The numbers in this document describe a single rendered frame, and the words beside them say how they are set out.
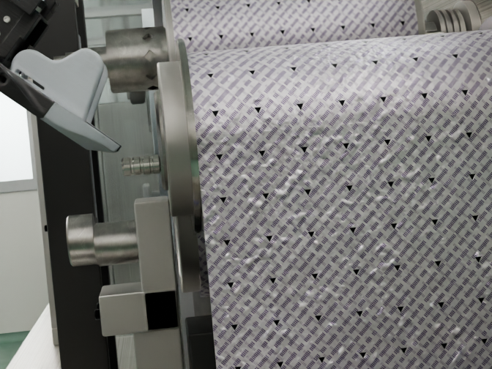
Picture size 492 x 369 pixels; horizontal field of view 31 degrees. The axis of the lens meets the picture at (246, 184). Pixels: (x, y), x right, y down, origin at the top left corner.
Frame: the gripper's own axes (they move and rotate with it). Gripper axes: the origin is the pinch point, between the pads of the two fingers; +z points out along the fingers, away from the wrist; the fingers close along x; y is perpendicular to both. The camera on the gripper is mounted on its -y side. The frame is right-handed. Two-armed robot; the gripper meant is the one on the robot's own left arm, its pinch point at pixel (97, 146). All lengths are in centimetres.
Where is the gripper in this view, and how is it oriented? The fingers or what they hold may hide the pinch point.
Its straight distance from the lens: 65.6
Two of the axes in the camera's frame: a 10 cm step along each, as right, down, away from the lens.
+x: -1.1, -0.4, 9.9
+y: 5.7, -8.2, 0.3
